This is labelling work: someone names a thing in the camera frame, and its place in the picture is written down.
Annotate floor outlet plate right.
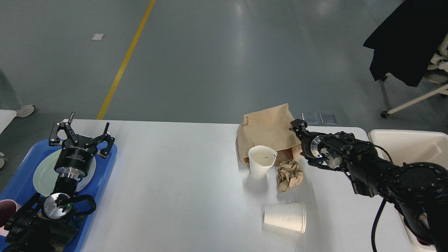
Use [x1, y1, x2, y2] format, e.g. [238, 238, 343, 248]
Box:
[319, 113, 337, 125]

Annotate person's grey trouser leg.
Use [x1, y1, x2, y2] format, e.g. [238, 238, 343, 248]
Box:
[0, 69, 23, 110]

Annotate white office chair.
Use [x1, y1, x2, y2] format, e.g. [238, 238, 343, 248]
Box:
[380, 35, 448, 118]

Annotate blue plastic tray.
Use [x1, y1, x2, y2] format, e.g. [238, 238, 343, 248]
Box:
[0, 139, 118, 252]

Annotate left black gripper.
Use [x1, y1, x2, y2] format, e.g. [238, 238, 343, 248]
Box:
[48, 112, 116, 180]

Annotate floor outlet plate left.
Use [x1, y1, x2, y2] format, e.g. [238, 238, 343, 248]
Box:
[301, 113, 320, 125]

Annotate pink ribbed mug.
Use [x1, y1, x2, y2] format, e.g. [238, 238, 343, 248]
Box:
[0, 199, 21, 237]

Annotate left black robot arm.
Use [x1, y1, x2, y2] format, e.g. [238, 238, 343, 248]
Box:
[4, 113, 115, 252]

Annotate lying white paper cup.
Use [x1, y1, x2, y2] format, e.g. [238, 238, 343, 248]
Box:
[264, 202, 307, 233]

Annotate large brown paper bag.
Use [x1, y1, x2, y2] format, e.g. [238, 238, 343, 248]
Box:
[237, 104, 301, 166]

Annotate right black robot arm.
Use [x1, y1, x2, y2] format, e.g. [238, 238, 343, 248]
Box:
[290, 119, 448, 252]

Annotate crushed red soda can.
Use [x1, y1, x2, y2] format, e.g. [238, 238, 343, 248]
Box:
[416, 237, 434, 247]

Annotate person's white shoe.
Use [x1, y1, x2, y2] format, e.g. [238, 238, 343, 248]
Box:
[15, 105, 35, 118]

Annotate crumpled brown paper ball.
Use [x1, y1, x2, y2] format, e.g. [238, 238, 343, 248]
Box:
[277, 159, 304, 193]

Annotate floor outlet plate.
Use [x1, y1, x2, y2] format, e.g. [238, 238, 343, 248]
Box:
[319, 113, 337, 125]
[301, 113, 320, 125]

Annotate mint green plate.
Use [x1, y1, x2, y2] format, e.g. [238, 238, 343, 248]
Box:
[33, 150, 96, 197]

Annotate black jacket on chair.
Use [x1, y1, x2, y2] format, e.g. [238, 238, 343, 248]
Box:
[363, 0, 448, 87]

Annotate white paper cup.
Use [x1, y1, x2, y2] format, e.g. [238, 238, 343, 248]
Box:
[248, 145, 278, 179]
[264, 202, 307, 233]

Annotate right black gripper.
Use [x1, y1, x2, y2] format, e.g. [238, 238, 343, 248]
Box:
[289, 119, 326, 165]

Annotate beige plastic bin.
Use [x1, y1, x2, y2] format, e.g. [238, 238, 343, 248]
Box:
[369, 129, 448, 252]

